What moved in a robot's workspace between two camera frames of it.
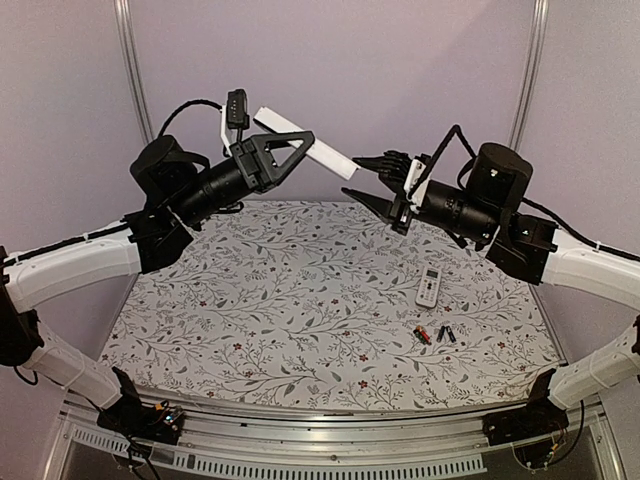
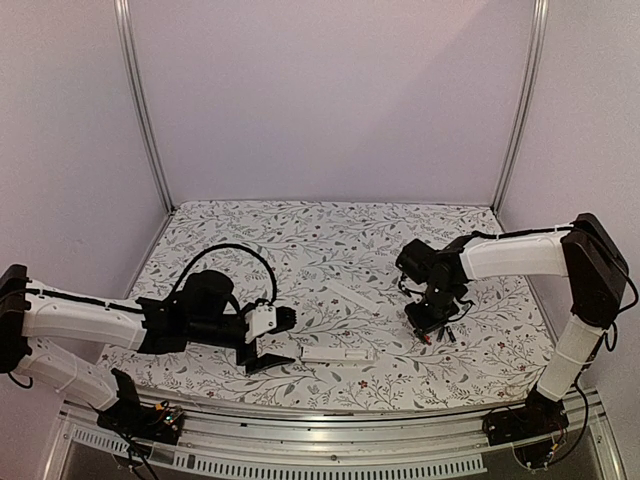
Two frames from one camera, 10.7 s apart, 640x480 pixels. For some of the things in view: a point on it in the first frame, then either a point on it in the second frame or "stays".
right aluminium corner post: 532,75 stays
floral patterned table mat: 319,305 stays
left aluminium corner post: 131,56 stays
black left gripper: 259,148 -> 254,364
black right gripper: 386,208 -> 425,325
